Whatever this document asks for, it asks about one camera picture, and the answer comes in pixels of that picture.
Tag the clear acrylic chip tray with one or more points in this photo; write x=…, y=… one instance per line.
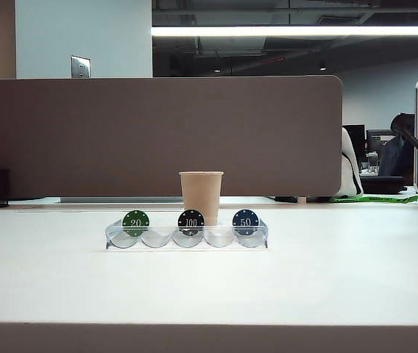
x=157, y=241

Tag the grey metal partition rail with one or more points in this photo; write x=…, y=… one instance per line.
x=120, y=199

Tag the white chair back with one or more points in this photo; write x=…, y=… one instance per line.
x=350, y=165

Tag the blue 50 poker chip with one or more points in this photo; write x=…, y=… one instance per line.
x=246, y=220

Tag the wide brown desk partition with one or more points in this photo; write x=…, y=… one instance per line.
x=120, y=128

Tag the black monitor with dark screen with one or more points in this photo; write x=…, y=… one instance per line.
x=356, y=138

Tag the white ceiling light strip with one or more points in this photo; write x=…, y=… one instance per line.
x=268, y=31

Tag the black 100 poker chip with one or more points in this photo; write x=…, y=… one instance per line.
x=191, y=220

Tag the person in blue jacket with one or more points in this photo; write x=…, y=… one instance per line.
x=394, y=158

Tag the green 20 poker chip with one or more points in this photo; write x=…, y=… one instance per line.
x=135, y=221

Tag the black monitor with lit screen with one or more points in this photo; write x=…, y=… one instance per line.
x=378, y=141

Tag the metal wall plate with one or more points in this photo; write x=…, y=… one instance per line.
x=80, y=67

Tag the brown paper cup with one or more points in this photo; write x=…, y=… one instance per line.
x=201, y=195

